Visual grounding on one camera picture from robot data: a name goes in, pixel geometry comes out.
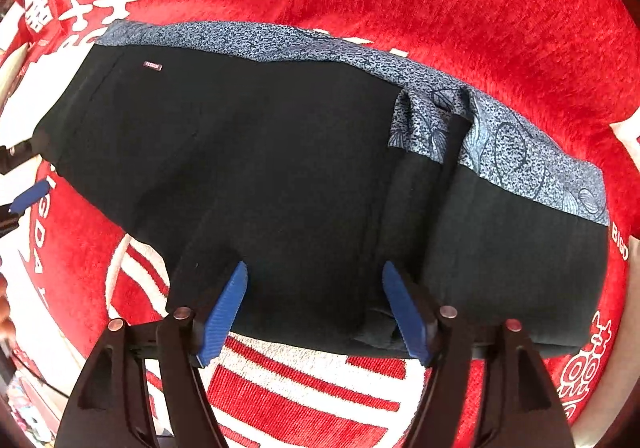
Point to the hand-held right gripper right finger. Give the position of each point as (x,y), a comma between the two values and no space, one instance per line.
(406,313)

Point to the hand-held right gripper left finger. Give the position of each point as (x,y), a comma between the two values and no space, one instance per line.
(222,313)

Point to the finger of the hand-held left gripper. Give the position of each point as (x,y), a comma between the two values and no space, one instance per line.
(30,195)
(22,155)

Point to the black pants with blue trim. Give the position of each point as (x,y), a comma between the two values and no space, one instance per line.
(300,178)

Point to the cream cloth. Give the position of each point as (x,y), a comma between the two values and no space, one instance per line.
(25,103)

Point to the cream pillow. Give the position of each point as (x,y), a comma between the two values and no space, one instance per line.
(627,138)

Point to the red printed blanket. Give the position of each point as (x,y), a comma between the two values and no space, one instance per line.
(450,3)

